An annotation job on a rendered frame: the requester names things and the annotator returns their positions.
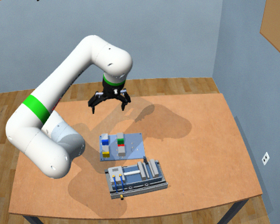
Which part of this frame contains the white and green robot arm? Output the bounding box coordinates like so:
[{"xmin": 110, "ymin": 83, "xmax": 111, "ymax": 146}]
[{"xmin": 6, "ymin": 35, "xmax": 133, "ymax": 179}]

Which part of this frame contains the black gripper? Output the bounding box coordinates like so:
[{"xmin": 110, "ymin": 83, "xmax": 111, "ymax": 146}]
[{"xmin": 88, "ymin": 88, "xmax": 131, "ymax": 114}]

